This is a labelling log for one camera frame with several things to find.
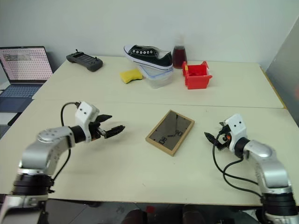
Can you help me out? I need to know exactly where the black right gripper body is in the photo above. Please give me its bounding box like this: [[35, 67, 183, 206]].
[[215, 126, 232, 150]]

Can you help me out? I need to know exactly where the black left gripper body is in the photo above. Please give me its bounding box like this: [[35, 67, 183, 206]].
[[88, 121, 107, 142]]

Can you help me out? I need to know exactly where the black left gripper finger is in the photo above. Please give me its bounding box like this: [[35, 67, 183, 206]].
[[105, 125, 126, 139], [95, 114, 114, 124]]

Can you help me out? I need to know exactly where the open laptop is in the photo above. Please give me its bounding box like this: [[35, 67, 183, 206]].
[[0, 46, 54, 113]]

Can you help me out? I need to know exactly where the wooden framed clock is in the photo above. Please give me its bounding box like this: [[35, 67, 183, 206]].
[[145, 109, 196, 158]]

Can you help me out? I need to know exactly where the yellow sponge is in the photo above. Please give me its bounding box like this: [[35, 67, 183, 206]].
[[119, 69, 143, 84]]

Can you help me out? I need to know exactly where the red plastic storage bin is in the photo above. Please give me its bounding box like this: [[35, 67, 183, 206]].
[[182, 61, 213, 91]]

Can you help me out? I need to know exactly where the dark grey handheld controller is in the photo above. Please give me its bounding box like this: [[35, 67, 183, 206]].
[[65, 49, 104, 73]]

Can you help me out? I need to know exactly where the clear plastic food container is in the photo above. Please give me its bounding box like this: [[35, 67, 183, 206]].
[[139, 63, 175, 90]]

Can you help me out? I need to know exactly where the grey partition panel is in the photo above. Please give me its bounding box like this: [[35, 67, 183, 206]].
[[265, 22, 299, 137]]

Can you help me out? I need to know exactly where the bottle with dark red liquid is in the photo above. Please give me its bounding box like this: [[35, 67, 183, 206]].
[[172, 34, 188, 70]]

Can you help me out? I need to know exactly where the black and white sneaker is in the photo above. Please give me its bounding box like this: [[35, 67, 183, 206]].
[[123, 44, 174, 71]]

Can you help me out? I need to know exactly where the dark rounded shape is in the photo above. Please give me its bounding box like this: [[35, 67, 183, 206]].
[[125, 208, 150, 224]]

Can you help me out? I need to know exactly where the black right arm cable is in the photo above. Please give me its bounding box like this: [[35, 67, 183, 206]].
[[212, 132, 265, 197]]

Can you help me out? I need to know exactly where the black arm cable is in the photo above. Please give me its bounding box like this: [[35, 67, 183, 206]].
[[212, 132, 265, 197], [49, 102, 81, 186]]

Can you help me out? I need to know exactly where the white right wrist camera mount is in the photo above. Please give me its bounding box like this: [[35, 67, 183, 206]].
[[223, 113, 248, 151]]

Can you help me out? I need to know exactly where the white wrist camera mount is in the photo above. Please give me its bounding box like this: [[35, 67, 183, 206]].
[[223, 113, 248, 151], [74, 101, 100, 143]]

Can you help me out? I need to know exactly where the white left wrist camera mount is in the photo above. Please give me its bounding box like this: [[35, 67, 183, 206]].
[[74, 101, 100, 143]]

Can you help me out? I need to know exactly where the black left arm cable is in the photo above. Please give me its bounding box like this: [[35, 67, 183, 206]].
[[49, 102, 81, 186]]

